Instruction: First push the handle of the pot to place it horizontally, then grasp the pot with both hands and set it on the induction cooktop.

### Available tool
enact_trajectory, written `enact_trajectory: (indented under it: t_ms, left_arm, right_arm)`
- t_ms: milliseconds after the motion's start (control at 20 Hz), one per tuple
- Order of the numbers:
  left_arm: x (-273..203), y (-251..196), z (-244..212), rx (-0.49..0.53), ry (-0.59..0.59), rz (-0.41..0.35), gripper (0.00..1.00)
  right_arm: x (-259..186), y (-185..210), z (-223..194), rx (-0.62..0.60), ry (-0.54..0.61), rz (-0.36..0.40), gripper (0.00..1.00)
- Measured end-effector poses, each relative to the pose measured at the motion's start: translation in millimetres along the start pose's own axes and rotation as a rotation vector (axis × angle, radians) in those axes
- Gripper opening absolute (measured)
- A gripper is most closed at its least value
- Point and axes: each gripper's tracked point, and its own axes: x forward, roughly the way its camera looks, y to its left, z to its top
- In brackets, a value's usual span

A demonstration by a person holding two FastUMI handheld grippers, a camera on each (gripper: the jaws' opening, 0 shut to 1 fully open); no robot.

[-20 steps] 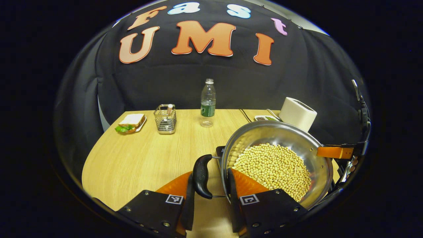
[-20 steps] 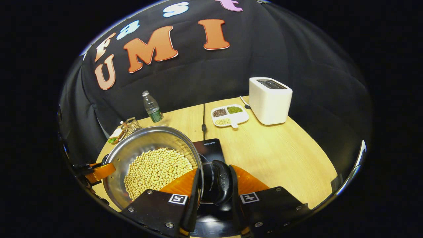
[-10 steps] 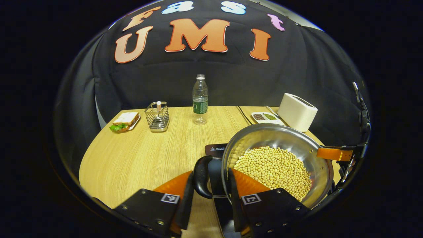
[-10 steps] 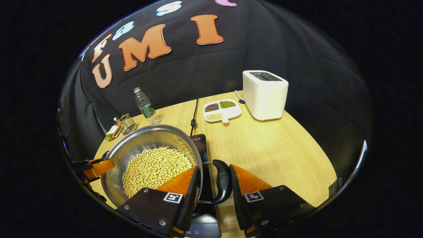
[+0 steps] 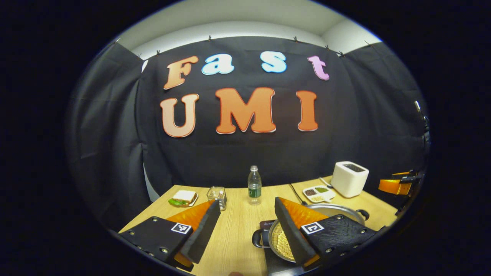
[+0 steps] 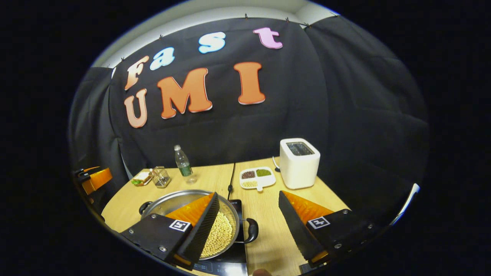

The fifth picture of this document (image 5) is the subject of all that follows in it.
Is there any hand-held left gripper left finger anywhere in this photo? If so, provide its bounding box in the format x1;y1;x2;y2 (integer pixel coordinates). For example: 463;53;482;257
120;200;222;269

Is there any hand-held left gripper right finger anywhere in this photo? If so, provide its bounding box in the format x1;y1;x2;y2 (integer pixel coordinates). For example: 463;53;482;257
274;197;376;268

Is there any pile of yellow soybeans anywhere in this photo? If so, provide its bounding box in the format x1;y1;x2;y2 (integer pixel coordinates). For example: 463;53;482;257
272;222;296;261

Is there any black induction cooktop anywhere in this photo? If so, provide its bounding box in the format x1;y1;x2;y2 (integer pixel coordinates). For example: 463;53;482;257
259;219;307;276

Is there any stainless steel pot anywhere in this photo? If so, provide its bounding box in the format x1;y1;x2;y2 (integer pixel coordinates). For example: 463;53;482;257
252;203;370;263

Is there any small white plate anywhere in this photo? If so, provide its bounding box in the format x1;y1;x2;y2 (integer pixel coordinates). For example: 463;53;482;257
171;194;199;208

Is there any sandwich with lettuce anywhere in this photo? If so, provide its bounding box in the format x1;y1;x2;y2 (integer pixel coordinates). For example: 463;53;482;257
168;190;197;207

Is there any white toaster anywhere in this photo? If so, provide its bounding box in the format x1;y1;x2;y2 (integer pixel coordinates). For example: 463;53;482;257
331;161;369;198

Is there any white divided dish with beans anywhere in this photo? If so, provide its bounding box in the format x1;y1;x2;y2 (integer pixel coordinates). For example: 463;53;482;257
302;185;336;204

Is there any clear plastic water bottle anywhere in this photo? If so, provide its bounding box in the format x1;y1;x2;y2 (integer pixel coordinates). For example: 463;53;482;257
247;165;262;205

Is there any metal wire basket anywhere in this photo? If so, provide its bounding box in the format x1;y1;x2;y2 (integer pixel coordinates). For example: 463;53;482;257
207;187;227;211

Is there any black power cord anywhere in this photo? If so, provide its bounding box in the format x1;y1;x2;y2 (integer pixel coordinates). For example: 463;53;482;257
288;183;307;205

